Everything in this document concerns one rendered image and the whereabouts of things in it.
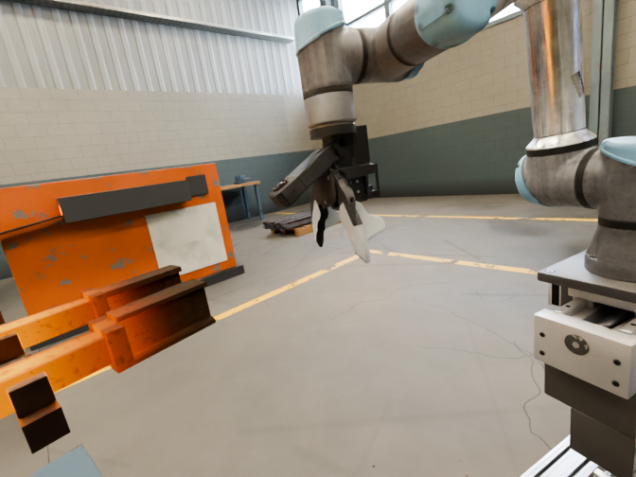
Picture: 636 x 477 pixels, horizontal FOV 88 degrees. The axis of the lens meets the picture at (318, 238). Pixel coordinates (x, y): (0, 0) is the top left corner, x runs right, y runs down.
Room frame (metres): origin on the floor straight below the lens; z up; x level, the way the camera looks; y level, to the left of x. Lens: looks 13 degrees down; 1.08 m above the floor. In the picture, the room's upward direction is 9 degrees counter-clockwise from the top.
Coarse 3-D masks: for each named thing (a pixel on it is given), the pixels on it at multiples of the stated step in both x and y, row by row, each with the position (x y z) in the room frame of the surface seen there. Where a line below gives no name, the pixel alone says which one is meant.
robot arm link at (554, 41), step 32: (544, 0) 0.64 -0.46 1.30; (576, 0) 0.63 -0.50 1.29; (544, 32) 0.64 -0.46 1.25; (576, 32) 0.63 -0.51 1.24; (544, 64) 0.65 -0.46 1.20; (576, 64) 0.63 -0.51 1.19; (544, 96) 0.65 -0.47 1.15; (576, 96) 0.63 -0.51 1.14; (544, 128) 0.66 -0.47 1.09; (576, 128) 0.63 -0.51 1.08; (544, 160) 0.65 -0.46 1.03; (576, 160) 0.61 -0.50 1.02; (544, 192) 0.66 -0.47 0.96
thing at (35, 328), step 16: (160, 272) 0.39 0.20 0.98; (176, 272) 0.40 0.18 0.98; (112, 288) 0.36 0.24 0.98; (128, 288) 0.36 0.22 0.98; (144, 288) 0.38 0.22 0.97; (160, 288) 0.39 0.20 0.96; (64, 304) 0.33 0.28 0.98; (80, 304) 0.33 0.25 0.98; (96, 304) 0.33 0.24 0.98; (112, 304) 0.35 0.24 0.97; (16, 320) 0.31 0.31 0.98; (32, 320) 0.30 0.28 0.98; (48, 320) 0.30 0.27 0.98; (64, 320) 0.31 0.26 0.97; (80, 320) 0.32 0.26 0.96; (0, 336) 0.28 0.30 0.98; (32, 336) 0.29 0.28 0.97; (48, 336) 0.30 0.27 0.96
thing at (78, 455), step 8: (80, 448) 0.44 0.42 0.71; (64, 456) 0.43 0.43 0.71; (72, 456) 0.43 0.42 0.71; (80, 456) 0.43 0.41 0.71; (88, 456) 0.42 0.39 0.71; (48, 464) 0.42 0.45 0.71; (56, 464) 0.42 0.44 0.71; (64, 464) 0.42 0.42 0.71; (72, 464) 0.41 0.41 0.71; (80, 464) 0.41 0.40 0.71; (88, 464) 0.41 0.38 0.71; (40, 472) 0.41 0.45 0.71; (48, 472) 0.40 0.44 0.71; (56, 472) 0.40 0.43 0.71; (64, 472) 0.40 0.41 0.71; (72, 472) 0.40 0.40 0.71; (80, 472) 0.40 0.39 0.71; (88, 472) 0.39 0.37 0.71; (96, 472) 0.39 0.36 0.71
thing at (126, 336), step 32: (192, 288) 0.29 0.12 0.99; (96, 320) 0.26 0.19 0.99; (128, 320) 0.26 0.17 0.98; (160, 320) 0.27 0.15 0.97; (192, 320) 0.29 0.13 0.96; (64, 352) 0.22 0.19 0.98; (96, 352) 0.23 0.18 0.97; (128, 352) 0.24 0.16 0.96; (0, 384) 0.19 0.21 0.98; (64, 384) 0.21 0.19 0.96; (0, 416) 0.19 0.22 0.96
